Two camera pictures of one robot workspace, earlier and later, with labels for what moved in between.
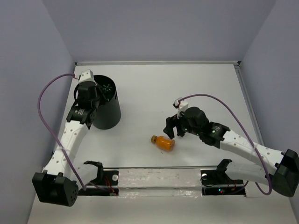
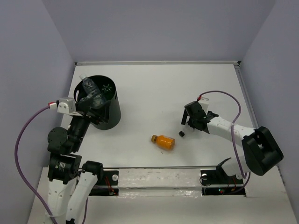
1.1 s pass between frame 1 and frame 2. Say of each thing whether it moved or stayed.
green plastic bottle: stayed
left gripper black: moved
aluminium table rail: stayed
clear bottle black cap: stayed
